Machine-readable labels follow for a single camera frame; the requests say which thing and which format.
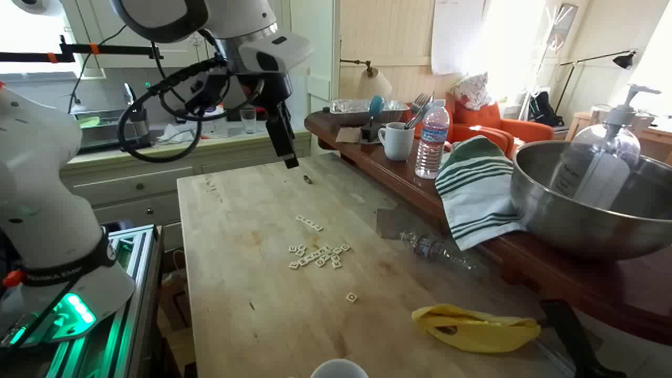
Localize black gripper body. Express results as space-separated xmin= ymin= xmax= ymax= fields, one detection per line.
xmin=238 ymin=73 xmax=289 ymax=123

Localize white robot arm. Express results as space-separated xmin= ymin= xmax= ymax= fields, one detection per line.
xmin=0 ymin=0 xmax=311 ymax=349

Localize row of small white blocks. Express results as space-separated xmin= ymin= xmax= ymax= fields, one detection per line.
xmin=294 ymin=214 xmax=323 ymax=234

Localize single small white block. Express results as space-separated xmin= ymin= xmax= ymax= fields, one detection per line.
xmin=344 ymin=292 xmax=360 ymax=305

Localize white mug with utensils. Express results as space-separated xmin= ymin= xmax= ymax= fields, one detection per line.
xmin=378 ymin=103 xmax=427 ymax=163

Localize cluster of small white blocks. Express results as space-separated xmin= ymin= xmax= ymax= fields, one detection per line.
xmin=288 ymin=244 xmax=350 ymax=271

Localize clear water bottle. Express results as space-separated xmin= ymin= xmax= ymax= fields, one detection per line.
xmin=414 ymin=101 xmax=449 ymax=178

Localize orange armchair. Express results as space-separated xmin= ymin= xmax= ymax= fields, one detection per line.
xmin=445 ymin=94 xmax=555 ymax=158

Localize crumpled clear plastic wrap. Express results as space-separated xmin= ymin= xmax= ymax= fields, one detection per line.
xmin=399 ymin=232 xmax=481 ymax=273

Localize green striped dish towel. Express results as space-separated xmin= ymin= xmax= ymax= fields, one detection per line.
xmin=435 ymin=136 xmax=524 ymax=250

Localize white cup rim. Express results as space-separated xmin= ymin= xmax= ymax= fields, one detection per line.
xmin=311 ymin=360 xmax=369 ymax=378

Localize yellow rubber glove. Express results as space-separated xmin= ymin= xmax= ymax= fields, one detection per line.
xmin=411 ymin=305 xmax=542 ymax=355

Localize clear pump soap bottle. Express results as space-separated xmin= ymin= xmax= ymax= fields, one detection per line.
xmin=551 ymin=85 xmax=655 ymax=208

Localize steel mixing bowl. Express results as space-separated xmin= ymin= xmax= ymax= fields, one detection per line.
xmin=510 ymin=142 xmax=672 ymax=260

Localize black floor lamp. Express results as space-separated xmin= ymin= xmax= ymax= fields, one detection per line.
xmin=555 ymin=48 xmax=636 ymax=112

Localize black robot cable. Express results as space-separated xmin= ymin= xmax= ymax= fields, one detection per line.
xmin=115 ymin=28 xmax=240 ymax=165

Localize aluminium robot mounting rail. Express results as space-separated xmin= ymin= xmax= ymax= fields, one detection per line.
xmin=0 ymin=223 xmax=164 ymax=378

